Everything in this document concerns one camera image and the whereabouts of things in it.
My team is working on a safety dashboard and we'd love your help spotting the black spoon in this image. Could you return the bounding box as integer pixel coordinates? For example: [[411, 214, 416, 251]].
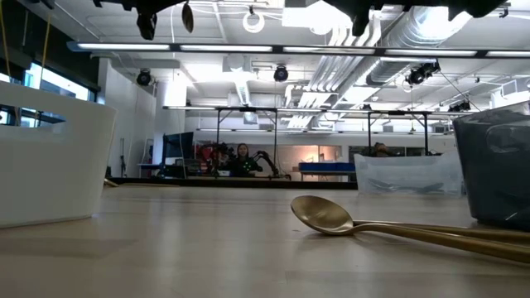
[[367, 177, 415, 194], [397, 181, 445, 195]]

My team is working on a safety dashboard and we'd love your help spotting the dark grey translucent bin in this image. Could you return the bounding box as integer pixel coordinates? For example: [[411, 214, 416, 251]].
[[452, 100, 530, 232]]

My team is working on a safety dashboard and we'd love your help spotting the overhead light bar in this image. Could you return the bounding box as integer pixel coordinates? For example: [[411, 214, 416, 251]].
[[65, 40, 530, 59]]

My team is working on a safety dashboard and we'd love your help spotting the window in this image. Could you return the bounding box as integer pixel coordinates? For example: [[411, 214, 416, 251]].
[[0, 61, 99, 127]]

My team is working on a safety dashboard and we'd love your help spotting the black computer monitor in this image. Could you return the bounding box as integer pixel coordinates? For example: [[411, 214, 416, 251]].
[[161, 131, 195, 161]]

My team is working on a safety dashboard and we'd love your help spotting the person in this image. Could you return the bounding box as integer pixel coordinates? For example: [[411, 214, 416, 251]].
[[370, 142, 393, 157], [229, 142, 264, 178]]

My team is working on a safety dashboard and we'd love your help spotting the blue storage box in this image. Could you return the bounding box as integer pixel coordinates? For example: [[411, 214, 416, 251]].
[[297, 161, 356, 174]]

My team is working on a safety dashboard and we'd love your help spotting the clear plastic bin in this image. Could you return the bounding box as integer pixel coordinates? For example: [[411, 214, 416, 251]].
[[354, 149, 465, 196]]

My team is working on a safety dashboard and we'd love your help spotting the white plastic bin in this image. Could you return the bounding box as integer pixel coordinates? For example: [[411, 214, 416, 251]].
[[0, 80, 118, 229]]

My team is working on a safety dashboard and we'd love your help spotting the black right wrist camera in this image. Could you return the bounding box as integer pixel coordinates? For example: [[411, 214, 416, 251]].
[[351, 7, 372, 37]]

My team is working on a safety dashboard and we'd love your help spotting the white cable coil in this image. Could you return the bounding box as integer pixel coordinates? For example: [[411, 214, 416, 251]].
[[242, 11, 266, 34]]

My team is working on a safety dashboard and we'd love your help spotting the yellow hanging strap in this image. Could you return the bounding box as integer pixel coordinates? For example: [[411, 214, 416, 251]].
[[40, 12, 53, 79], [0, 0, 12, 79]]

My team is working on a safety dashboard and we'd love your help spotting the black background rig frame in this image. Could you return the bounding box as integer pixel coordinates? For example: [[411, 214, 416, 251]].
[[367, 109, 431, 157], [214, 106, 280, 179]]

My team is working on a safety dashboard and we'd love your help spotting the black aluminium table frame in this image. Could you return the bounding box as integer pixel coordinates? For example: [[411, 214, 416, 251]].
[[105, 176, 359, 190]]

